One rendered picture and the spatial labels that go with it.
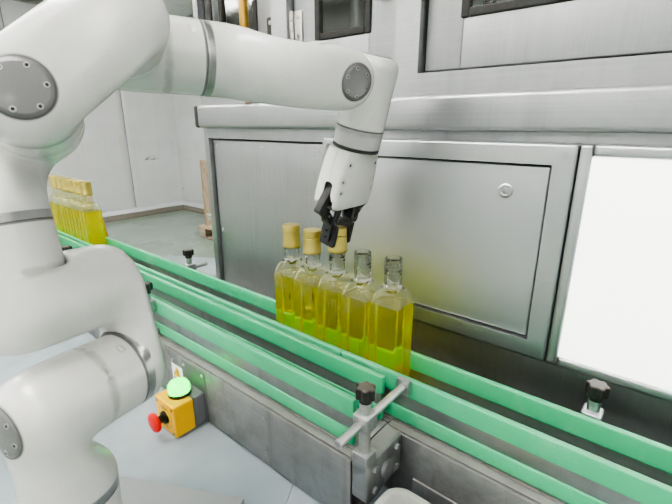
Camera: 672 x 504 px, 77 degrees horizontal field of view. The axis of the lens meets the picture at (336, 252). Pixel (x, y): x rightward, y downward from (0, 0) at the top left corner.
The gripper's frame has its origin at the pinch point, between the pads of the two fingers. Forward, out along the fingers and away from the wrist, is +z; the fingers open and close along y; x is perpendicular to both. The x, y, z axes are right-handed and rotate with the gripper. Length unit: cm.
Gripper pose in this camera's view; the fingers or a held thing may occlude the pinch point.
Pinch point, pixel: (336, 231)
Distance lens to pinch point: 73.8
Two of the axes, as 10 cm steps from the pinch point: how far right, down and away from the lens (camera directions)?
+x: 7.5, 4.2, -5.1
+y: -6.3, 2.3, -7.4
